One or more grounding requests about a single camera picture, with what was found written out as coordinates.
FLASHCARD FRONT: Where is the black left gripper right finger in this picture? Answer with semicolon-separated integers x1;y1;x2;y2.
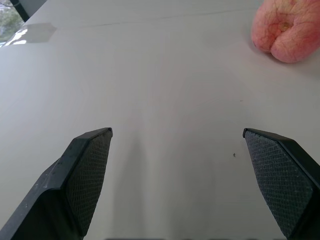
242;127;320;240

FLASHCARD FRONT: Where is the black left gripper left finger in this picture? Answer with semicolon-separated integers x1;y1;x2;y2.
0;127;114;240

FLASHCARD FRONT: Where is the pink peach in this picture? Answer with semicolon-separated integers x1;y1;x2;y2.
251;0;320;63

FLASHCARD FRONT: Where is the dark window frame post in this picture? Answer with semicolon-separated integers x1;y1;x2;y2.
10;0;31;23

